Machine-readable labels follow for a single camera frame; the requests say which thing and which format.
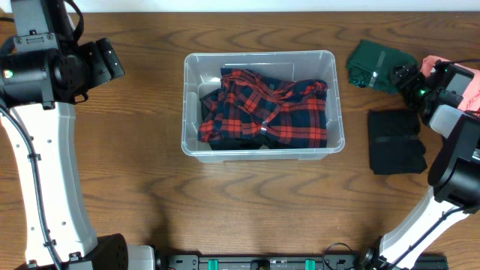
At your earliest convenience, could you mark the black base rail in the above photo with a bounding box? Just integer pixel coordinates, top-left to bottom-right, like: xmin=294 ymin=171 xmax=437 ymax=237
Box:
xmin=155 ymin=254 xmax=449 ymax=270

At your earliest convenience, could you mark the dark green garment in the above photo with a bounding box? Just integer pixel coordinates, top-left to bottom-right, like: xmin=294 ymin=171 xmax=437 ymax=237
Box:
xmin=346 ymin=40 xmax=418 ymax=94

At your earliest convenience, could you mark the pink folded garment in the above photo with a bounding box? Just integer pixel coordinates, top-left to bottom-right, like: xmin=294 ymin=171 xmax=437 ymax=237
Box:
xmin=420 ymin=55 xmax=479 ymax=111

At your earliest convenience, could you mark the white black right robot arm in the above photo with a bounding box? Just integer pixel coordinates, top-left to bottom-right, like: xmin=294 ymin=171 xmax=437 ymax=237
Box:
xmin=355 ymin=58 xmax=479 ymax=269

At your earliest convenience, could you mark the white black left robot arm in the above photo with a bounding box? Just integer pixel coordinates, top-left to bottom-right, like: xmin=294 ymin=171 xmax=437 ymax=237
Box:
xmin=1 ymin=0 xmax=156 ymax=269

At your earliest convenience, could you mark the black folded garment on table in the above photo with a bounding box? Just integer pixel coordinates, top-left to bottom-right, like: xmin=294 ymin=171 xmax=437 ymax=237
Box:
xmin=367 ymin=109 xmax=428 ymax=175

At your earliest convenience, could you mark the red navy plaid shirt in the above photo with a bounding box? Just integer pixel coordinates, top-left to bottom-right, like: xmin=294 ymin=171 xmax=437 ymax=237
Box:
xmin=197 ymin=67 xmax=328 ymax=149

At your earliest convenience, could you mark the clear plastic storage bin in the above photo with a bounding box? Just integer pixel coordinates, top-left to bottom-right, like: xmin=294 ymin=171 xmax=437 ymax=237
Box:
xmin=181 ymin=50 xmax=346 ymax=162

